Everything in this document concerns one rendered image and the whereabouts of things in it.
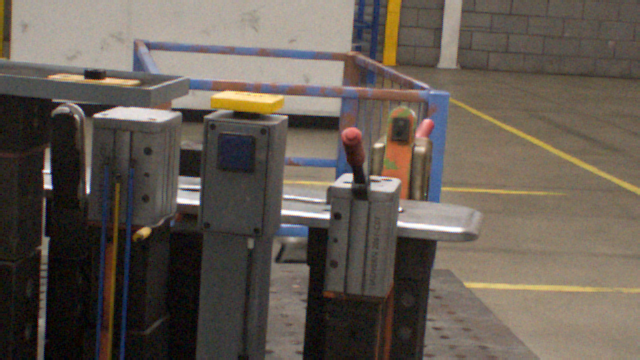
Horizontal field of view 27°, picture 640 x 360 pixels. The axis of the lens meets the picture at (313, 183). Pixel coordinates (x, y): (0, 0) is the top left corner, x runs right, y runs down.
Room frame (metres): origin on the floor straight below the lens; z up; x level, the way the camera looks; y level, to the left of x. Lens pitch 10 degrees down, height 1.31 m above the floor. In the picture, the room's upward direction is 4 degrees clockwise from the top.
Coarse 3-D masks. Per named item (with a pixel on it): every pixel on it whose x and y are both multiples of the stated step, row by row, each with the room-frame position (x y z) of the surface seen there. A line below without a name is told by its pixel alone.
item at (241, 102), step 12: (216, 96) 1.26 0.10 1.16; (228, 96) 1.26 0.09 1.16; (240, 96) 1.27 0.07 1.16; (252, 96) 1.28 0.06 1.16; (264, 96) 1.29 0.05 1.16; (276, 96) 1.29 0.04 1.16; (216, 108) 1.26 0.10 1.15; (228, 108) 1.25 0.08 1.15; (240, 108) 1.25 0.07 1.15; (252, 108) 1.25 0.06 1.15; (264, 108) 1.25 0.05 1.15; (276, 108) 1.27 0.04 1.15
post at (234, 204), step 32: (224, 128) 1.25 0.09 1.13; (256, 128) 1.24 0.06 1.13; (256, 160) 1.24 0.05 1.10; (224, 192) 1.25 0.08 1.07; (256, 192) 1.24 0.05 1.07; (224, 224) 1.25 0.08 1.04; (256, 224) 1.24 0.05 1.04; (224, 256) 1.25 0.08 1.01; (256, 256) 1.25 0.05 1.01; (224, 288) 1.25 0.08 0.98; (256, 288) 1.25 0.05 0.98; (224, 320) 1.25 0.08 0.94; (256, 320) 1.25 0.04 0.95; (224, 352) 1.25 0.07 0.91; (256, 352) 1.26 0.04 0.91
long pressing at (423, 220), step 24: (48, 168) 1.70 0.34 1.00; (48, 192) 1.57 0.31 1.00; (192, 192) 1.61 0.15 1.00; (288, 192) 1.66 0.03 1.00; (312, 192) 1.67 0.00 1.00; (288, 216) 1.52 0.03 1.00; (312, 216) 1.51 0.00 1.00; (408, 216) 1.56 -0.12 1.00; (432, 216) 1.57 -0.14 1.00; (456, 216) 1.58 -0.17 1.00; (480, 216) 1.61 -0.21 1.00; (456, 240) 1.49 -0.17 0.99
